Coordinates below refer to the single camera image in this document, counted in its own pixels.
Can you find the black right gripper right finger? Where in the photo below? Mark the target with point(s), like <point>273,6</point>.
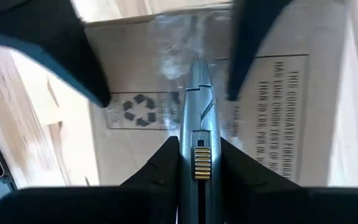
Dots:
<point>291,207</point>

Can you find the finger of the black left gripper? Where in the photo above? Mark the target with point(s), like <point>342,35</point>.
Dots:
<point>42,28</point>
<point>250,31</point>

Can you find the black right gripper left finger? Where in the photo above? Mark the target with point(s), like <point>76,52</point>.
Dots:
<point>104,205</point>

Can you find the grey utility knife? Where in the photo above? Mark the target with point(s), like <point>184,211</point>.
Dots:
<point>199,109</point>

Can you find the brown Sephora cardboard box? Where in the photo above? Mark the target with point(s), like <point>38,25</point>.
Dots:
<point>141,62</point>

